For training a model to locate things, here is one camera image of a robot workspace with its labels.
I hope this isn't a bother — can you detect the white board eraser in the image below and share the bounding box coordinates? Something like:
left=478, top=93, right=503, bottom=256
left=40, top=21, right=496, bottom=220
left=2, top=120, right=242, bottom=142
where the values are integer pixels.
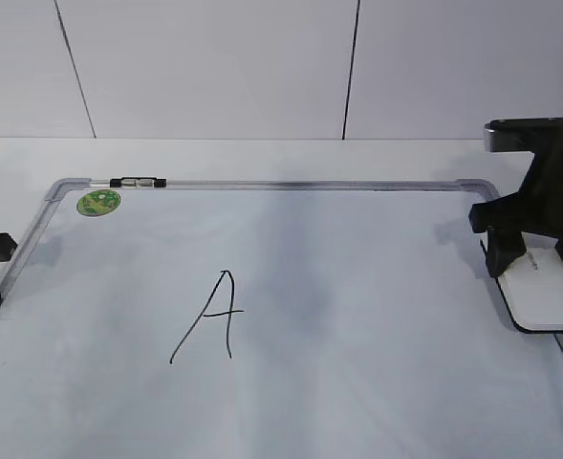
left=485, top=234, right=563, bottom=334

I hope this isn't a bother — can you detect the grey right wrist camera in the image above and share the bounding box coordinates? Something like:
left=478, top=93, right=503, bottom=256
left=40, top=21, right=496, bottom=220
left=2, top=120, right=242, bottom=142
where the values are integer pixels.
left=484, top=118, right=563, bottom=153

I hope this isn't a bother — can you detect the round green magnet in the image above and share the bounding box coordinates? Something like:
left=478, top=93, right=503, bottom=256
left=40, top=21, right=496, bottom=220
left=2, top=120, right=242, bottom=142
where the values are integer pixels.
left=76, top=189, right=121, bottom=217

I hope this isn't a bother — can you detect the white board with grey frame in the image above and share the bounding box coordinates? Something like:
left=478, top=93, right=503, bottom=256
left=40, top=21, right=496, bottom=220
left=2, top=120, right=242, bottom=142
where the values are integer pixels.
left=0, top=179, right=563, bottom=458

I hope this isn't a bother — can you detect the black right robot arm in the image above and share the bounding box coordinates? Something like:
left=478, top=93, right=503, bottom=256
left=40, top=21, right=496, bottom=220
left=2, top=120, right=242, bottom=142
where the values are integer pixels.
left=468, top=117, right=563, bottom=278

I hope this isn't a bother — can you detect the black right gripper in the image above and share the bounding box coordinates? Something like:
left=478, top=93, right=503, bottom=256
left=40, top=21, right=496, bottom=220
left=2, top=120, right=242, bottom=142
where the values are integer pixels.
left=468, top=138, right=563, bottom=276

